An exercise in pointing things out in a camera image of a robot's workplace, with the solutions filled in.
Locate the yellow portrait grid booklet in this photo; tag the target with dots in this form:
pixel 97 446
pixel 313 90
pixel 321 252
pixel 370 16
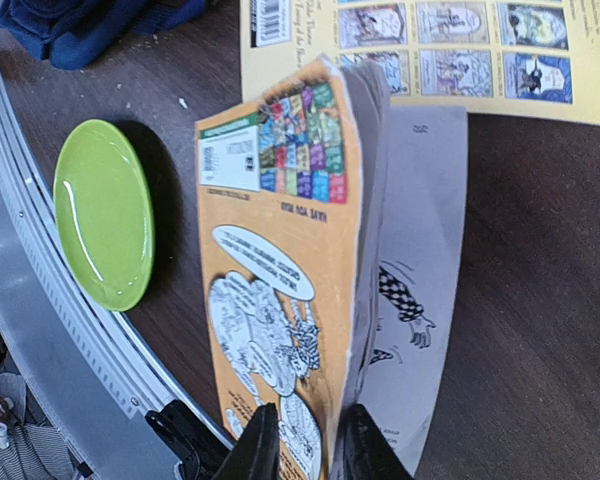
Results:
pixel 521 58

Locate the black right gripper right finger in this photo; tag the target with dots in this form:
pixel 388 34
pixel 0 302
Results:
pixel 366 453

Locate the navy blue student backpack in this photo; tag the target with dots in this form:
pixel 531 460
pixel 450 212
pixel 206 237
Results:
pixel 72 34

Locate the orange cartoon booklet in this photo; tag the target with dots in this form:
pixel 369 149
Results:
pixel 331 227

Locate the front aluminium rail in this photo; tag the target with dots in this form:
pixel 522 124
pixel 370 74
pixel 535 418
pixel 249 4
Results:
pixel 88 368

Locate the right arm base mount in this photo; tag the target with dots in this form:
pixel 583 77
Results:
pixel 200 452

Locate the green plastic plate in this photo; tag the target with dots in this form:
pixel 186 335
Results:
pixel 104 214

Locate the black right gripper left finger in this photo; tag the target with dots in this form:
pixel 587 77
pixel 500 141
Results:
pixel 256 455

